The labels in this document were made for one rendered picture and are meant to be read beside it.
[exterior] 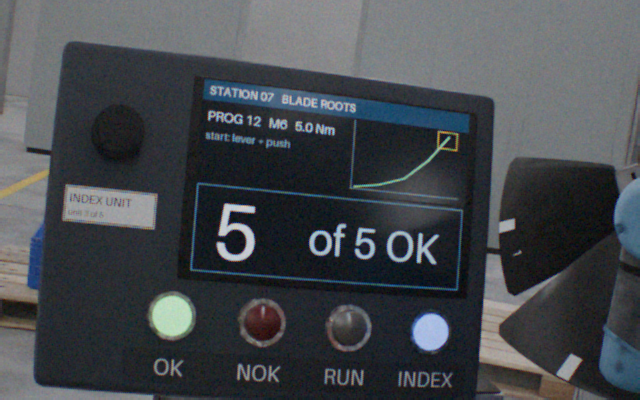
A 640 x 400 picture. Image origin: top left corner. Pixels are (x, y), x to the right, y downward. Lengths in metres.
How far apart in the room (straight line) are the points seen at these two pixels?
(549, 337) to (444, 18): 5.49
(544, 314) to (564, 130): 5.60
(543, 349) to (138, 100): 0.75
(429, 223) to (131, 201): 0.17
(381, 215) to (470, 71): 6.06
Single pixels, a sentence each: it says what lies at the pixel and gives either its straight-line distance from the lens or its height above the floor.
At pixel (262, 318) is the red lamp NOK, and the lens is 0.51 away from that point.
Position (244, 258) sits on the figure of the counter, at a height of 1.15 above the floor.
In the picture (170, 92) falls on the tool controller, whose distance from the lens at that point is 0.52.
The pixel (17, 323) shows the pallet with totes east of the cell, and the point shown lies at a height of 0.02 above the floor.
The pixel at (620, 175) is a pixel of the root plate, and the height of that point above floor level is 1.16.
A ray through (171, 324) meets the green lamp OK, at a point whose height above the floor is 1.11.
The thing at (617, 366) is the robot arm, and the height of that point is 1.04.
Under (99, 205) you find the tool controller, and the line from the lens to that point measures 0.50.
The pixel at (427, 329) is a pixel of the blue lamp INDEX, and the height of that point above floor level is 1.12.
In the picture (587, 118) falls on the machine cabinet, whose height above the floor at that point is 1.08.
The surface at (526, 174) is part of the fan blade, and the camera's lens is 1.47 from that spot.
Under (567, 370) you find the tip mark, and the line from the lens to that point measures 1.14.
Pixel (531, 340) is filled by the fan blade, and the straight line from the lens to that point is 1.16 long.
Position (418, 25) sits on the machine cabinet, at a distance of 6.54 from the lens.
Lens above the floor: 1.27
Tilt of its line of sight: 8 degrees down
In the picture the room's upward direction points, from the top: 8 degrees clockwise
